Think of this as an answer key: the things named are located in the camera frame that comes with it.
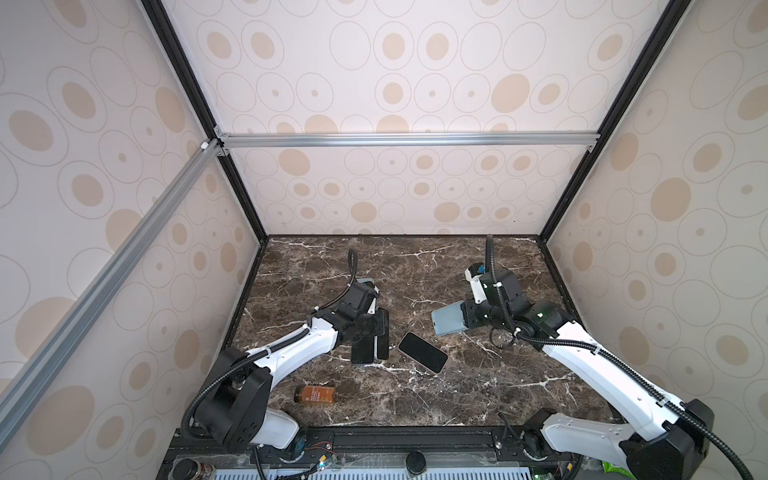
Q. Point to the black corner frame post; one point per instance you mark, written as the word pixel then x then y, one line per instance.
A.
pixel 651 50
pixel 163 28

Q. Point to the black round knob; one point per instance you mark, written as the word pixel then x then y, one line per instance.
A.
pixel 415 463

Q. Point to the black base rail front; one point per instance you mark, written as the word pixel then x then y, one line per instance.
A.
pixel 344 452

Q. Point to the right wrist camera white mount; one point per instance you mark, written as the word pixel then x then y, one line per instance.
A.
pixel 473 276

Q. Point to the small orange brown bottle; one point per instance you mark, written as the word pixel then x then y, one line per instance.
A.
pixel 314 395

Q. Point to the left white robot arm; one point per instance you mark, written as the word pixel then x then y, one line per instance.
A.
pixel 231 409

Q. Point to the black smartphone white rim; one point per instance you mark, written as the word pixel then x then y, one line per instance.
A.
pixel 383 334

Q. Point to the silver aluminium rail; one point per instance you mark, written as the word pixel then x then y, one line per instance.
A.
pixel 40 371
pixel 428 139

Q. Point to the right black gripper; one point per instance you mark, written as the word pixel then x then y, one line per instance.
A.
pixel 469 320

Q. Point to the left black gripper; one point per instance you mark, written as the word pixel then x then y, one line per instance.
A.
pixel 379 329

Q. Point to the black smartphone from case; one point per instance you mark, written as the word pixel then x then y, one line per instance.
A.
pixel 363 352

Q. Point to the silver aluminium rail left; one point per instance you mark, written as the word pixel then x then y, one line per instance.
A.
pixel 40 371

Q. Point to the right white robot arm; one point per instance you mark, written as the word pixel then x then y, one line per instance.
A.
pixel 661 437

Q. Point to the black corner frame post left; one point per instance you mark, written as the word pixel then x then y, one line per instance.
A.
pixel 163 28

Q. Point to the silver aluminium rail back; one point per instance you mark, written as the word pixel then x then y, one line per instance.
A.
pixel 428 139

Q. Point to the black corner frame post right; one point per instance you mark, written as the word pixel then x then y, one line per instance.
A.
pixel 651 50

